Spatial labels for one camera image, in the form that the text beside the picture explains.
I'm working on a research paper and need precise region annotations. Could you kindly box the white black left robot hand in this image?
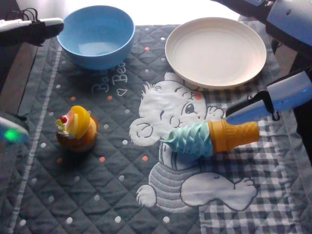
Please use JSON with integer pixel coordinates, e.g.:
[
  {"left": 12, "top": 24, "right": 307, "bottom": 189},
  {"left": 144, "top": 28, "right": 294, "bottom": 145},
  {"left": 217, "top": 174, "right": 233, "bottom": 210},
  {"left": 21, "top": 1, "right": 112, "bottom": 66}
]
[{"left": 0, "top": 17, "right": 64, "bottom": 144}]

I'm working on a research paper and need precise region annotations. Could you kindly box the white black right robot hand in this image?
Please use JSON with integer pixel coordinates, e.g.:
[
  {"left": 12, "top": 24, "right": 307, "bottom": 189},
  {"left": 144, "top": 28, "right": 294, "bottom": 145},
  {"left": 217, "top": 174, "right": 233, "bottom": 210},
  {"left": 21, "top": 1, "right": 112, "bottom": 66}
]
[{"left": 211, "top": 0, "right": 312, "bottom": 125}]

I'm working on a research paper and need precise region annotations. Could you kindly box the toy ice cream cone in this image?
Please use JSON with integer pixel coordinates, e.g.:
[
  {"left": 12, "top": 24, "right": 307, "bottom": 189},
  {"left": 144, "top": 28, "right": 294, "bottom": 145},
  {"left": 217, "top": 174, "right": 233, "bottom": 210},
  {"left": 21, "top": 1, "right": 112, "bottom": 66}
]
[{"left": 159, "top": 117, "right": 260, "bottom": 158}]

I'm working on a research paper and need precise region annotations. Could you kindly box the toy cupcake with fruit topping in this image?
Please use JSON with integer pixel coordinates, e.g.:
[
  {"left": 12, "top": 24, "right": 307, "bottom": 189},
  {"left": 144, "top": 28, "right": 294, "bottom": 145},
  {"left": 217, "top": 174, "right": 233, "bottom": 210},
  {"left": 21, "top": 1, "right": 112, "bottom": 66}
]
[{"left": 55, "top": 105, "right": 98, "bottom": 153}]

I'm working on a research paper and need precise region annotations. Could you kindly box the blue plastic bowl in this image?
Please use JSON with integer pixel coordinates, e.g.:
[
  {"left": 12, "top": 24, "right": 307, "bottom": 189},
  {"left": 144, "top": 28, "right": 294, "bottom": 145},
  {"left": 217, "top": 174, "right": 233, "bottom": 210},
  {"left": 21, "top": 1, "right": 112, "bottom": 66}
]
[{"left": 56, "top": 4, "right": 136, "bottom": 71}]

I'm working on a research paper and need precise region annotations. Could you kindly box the white round plate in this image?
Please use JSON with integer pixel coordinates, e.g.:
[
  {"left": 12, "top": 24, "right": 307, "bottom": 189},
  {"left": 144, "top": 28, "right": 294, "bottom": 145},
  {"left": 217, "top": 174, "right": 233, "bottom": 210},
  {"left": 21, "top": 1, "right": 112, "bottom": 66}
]
[{"left": 165, "top": 17, "right": 268, "bottom": 89}]

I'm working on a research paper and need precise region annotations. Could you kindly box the grey quilt with bear print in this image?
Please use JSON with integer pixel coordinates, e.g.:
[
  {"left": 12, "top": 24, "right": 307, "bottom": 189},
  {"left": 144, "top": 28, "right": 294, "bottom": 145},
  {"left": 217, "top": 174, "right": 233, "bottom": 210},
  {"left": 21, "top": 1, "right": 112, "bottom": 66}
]
[{"left": 0, "top": 24, "right": 312, "bottom": 234}]

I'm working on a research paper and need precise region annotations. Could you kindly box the thin black cable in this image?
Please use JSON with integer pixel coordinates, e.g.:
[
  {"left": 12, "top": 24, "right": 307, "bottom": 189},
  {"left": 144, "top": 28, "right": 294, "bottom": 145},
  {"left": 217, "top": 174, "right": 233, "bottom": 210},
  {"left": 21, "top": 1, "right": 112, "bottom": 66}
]
[{"left": 11, "top": 7, "right": 39, "bottom": 23}]

